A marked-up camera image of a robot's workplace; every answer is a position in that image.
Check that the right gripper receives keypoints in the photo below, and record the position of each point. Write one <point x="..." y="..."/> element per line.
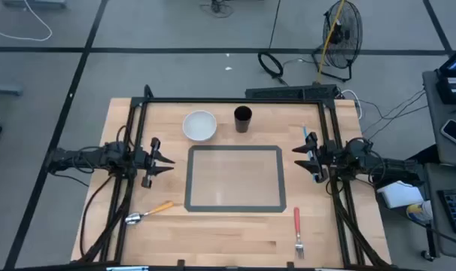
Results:
<point x="327" y="158"/>

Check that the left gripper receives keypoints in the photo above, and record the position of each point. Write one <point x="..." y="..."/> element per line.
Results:
<point x="143" y="162"/>

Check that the blue drinking straw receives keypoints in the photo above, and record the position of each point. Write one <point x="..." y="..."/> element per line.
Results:
<point x="305" y="131"/>

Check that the white ceramic bowl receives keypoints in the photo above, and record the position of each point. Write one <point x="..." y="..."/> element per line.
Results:
<point x="199" y="126"/>

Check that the black plastic cup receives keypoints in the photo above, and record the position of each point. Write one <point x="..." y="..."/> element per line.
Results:
<point x="243" y="120"/>

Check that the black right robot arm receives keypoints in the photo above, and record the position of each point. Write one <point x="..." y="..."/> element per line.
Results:
<point x="393" y="167"/>

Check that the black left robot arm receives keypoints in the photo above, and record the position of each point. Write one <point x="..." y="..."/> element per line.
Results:
<point x="85" y="156"/>

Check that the black perforated box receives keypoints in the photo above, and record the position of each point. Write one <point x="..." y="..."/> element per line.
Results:
<point x="288" y="92"/>

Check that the translucent mat with grey border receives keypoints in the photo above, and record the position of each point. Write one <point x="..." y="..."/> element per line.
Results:
<point x="235" y="178"/>

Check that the white box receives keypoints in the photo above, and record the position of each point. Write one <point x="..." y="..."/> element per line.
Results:
<point x="399" y="193"/>

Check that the silver edge plate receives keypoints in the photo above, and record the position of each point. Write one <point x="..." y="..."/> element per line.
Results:
<point x="126" y="268"/>

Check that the black floor fan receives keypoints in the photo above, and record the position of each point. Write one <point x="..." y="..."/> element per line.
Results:
<point x="339" y="35"/>

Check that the canister with yellow-blue label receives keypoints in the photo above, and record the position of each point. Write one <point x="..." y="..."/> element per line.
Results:
<point x="420" y="212"/>

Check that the dark grey desk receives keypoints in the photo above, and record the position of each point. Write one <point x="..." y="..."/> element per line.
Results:
<point x="433" y="180"/>

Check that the grey side table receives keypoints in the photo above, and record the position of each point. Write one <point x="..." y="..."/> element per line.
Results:
<point x="435" y="120"/>

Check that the black smartphone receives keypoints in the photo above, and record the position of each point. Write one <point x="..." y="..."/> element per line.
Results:
<point x="455" y="133"/>

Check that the black laptop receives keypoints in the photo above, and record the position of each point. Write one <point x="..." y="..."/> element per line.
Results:
<point x="453" y="81"/>

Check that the grey floor bar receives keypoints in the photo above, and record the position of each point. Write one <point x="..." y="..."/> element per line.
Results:
<point x="2" y="89"/>

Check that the grey cart base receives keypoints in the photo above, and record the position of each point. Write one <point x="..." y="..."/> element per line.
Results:
<point x="32" y="3"/>

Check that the black aluminium rig frame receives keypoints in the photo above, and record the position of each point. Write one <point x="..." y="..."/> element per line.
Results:
<point x="231" y="100"/>

